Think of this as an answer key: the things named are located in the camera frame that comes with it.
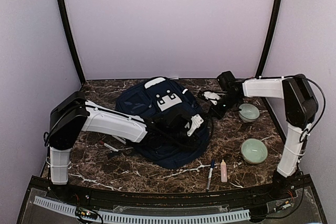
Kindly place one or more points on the pink highlighter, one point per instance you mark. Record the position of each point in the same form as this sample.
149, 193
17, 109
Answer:
223, 169

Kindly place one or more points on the far green ceramic bowl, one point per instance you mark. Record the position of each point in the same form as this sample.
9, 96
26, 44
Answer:
248, 112

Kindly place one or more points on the green ceramic bowl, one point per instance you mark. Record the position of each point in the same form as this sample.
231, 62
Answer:
254, 151
248, 112

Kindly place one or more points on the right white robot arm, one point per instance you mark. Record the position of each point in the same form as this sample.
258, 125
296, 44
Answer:
301, 107

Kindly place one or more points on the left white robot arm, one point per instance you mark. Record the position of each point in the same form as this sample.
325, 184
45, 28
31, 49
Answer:
76, 114

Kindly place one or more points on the left black frame post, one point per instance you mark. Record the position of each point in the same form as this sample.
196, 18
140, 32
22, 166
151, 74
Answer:
70, 40

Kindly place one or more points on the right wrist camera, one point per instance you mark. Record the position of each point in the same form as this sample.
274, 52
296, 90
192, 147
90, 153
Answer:
208, 96

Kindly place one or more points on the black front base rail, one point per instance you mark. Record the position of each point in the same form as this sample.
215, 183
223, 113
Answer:
253, 197

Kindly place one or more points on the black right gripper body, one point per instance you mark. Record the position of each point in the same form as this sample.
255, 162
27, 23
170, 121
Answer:
223, 110

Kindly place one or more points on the black frame post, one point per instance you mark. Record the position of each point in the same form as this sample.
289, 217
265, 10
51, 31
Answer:
70, 40
269, 37

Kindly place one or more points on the blue pen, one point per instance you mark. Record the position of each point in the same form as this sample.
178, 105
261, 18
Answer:
210, 175

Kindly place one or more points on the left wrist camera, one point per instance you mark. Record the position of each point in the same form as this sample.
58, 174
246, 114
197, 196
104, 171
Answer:
195, 122

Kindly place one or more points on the right black frame post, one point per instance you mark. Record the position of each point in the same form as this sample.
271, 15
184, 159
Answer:
269, 37

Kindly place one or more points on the near green ceramic bowl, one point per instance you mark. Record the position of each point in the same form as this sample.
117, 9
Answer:
254, 151

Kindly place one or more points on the navy blue student backpack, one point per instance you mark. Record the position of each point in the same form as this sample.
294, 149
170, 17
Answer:
170, 105

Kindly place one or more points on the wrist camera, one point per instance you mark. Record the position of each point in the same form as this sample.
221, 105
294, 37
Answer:
195, 122
208, 96

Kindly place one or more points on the red cap marker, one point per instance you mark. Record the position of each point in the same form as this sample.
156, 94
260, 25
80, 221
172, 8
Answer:
108, 146

